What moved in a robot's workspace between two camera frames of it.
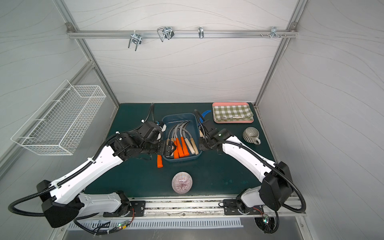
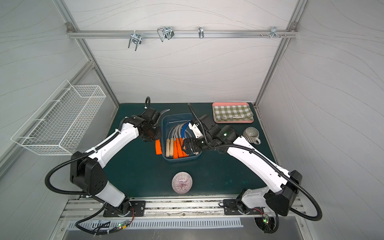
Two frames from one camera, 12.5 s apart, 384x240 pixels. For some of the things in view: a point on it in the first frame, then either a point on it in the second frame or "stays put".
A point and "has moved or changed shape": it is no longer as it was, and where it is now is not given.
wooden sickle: x=172 y=139 has moved or changed shape
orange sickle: x=179 y=149 stays put
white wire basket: x=58 y=127 stays put
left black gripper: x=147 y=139 → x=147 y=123
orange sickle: x=159 y=161 has moved or changed shape
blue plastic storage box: x=182 y=130 stays put
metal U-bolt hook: x=166 y=32 stays put
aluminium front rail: x=201 y=207 stays put
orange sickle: x=176 y=152 stays put
